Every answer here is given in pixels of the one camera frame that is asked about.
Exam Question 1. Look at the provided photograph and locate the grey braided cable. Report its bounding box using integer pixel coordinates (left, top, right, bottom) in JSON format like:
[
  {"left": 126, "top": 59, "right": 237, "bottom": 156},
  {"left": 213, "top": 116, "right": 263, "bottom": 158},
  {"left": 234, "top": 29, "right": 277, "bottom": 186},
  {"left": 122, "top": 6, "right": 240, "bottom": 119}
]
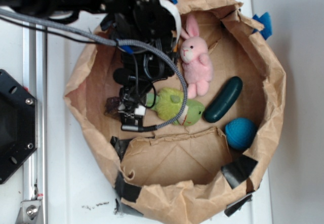
[{"left": 0, "top": 8, "right": 188, "bottom": 132}]

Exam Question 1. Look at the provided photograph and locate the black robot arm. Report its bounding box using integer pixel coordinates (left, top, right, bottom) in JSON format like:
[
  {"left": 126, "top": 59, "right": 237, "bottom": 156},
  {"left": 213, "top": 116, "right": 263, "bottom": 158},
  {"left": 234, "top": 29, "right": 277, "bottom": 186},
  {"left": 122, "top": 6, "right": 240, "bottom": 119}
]
[{"left": 1, "top": 0, "right": 181, "bottom": 132}]

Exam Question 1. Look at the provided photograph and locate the green plush toy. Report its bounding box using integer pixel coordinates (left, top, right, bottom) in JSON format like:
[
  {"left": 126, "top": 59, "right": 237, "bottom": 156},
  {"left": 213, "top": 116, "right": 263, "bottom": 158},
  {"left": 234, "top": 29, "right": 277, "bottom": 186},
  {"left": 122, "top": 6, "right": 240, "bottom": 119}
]
[{"left": 146, "top": 87, "right": 205, "bottom": 127}]

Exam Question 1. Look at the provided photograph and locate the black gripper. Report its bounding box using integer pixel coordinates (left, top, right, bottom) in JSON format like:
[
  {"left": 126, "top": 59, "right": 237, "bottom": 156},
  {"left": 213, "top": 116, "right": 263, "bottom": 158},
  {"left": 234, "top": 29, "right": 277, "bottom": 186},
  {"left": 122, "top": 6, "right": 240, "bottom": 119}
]
[{"left": 101, "top": 0, "right": 181, "bottom": 132}]

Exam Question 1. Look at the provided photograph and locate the metal corner bracket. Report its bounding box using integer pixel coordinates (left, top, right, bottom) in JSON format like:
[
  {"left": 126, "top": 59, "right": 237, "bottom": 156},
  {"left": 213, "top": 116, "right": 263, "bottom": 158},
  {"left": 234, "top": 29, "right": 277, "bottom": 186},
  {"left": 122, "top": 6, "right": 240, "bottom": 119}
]
[{"left": 15, "top": 200, "right": 44, "bottom": 224}]

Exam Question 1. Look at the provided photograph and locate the aluminium rail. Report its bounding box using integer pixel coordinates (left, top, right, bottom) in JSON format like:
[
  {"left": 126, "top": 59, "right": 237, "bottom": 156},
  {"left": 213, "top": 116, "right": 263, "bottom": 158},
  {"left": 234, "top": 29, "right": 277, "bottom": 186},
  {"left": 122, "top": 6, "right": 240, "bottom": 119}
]
[{"left": 22, "top": 23, "right": 49, "bottom": 202}]

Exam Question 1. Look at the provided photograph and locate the pink plush bunny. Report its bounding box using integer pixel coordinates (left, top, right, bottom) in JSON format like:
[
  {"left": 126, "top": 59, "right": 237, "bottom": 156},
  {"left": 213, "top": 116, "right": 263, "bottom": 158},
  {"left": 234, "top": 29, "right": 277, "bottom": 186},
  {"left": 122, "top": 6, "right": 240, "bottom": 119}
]
[{"left": 180, "top": 14, "right": 214, "bottom": 99}]

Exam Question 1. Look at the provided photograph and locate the blue ball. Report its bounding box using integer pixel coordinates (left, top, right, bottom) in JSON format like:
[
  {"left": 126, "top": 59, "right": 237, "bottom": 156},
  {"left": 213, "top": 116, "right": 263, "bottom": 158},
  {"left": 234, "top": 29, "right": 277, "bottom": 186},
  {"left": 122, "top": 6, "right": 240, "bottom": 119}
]
[{"left": 225, "top": 118, "right": 257, "bottom": 151}]

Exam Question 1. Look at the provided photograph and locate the dark brown rock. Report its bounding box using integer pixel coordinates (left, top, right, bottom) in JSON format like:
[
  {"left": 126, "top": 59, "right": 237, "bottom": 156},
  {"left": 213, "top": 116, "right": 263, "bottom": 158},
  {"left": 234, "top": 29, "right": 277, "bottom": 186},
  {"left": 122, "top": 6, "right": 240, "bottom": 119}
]
[{"left": 104, "top": 97, "right": 120, "bottom": 119}]

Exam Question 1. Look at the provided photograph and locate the dark green oblong case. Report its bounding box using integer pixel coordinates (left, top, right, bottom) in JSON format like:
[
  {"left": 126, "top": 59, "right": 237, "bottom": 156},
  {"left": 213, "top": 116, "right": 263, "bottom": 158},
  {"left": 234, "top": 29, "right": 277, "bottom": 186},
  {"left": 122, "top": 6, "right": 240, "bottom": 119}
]
[{"left": 204, "top": 77, "right": 243, "bottom": 123}]

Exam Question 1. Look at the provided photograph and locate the black hexagonal mount plate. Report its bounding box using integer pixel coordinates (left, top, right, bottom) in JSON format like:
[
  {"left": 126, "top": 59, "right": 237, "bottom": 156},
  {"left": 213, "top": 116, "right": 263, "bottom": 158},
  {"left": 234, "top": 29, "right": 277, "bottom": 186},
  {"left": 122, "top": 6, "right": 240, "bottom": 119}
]
[{"left": 1, "top": 69, "right": 36, "bottom": 184}]

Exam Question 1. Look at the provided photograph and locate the brown paper bag bowl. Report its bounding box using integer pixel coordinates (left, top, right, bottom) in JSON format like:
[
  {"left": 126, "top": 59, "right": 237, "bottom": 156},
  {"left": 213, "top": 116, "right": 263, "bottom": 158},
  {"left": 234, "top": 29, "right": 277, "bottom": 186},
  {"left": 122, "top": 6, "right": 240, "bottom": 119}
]
[{"left": 64, "top": 0, "right": 286, "bottom": 223}]

